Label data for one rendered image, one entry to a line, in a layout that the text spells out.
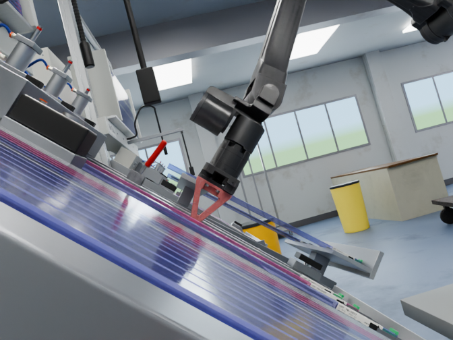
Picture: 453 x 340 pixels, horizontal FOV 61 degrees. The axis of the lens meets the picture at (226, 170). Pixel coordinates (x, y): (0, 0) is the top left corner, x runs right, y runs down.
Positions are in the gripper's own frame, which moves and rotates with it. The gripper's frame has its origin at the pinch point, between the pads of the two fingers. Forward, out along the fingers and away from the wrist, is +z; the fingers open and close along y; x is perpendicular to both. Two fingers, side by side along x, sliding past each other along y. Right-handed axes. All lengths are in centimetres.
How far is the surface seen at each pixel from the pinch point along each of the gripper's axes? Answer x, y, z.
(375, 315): 30.3, 10.4, -1.5
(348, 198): 177, -462, -104
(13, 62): -27.5, 22.8, -6.3
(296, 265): 22.0, -8.2, -1.4
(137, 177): -13.3, -5.2, -0.8
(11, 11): -47.4, -1.5, -15.5
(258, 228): 58, -287, -4
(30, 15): -49, -10, -18
